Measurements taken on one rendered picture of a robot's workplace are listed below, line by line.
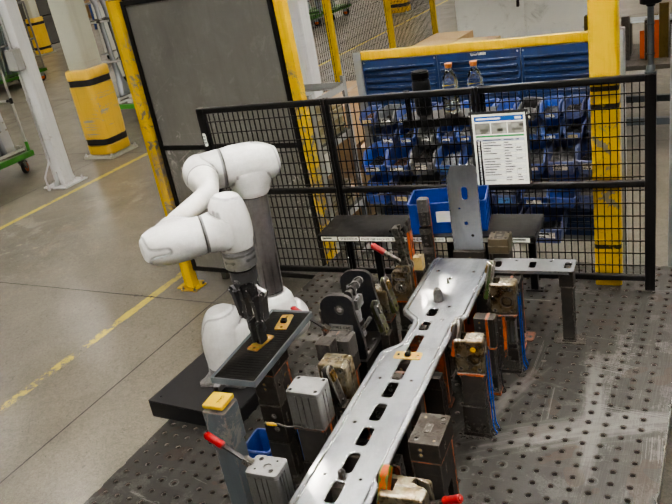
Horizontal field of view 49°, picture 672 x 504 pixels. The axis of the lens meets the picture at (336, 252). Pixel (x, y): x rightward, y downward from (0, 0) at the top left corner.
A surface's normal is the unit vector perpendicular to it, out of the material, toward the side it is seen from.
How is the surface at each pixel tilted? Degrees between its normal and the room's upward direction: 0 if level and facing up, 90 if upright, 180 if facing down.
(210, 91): 91
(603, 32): 92
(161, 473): 0
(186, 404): 2
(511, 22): 90
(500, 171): 90
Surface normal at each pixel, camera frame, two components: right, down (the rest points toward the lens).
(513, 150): -0.38, 0.43
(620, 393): -0.17, -0.90
